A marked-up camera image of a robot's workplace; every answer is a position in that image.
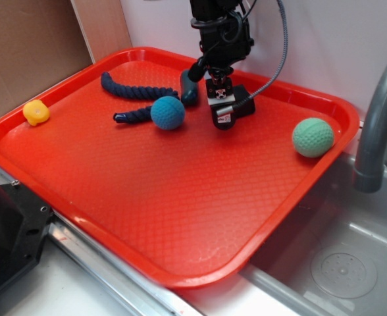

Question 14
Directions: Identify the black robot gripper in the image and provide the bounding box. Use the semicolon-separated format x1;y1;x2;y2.
188;1;254;82

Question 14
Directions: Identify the black box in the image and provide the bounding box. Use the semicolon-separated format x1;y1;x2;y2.
233;85;255;119

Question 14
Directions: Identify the dark teal oval capsule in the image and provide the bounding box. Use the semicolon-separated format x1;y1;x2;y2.
180;70;199;106

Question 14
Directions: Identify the blue textured ball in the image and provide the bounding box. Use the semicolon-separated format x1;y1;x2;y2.
150;96;186;130

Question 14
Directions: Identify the red plastic tray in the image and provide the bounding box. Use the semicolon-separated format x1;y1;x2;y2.
0;47;359;288

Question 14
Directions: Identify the green textured ball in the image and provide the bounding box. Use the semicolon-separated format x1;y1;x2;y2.
292;118;334;158

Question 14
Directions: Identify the yellow rubber toy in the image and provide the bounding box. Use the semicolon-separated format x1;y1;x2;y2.
22;99;50;126

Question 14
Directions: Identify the brown cardboard panel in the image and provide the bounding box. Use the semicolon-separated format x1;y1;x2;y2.
0;1;132;117

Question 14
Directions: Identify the grey toy faucet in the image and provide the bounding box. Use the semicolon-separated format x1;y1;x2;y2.
353;66;387;193

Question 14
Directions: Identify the grey toy sink basin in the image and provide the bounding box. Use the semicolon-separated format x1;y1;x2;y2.
242;155;387;315

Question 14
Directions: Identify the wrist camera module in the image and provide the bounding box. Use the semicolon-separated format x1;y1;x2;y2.
205;78;236;130

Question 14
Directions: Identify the grey braided cable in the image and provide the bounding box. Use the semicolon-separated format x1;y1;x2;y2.
215;0;290;117

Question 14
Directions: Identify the navy blue rope toy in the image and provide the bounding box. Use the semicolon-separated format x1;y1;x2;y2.
101;72;180;124

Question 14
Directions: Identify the silver metal rail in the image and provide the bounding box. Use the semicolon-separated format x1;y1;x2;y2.
0;154;184;316

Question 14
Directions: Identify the black metal bracket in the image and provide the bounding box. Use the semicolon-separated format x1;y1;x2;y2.
0;182;51;292

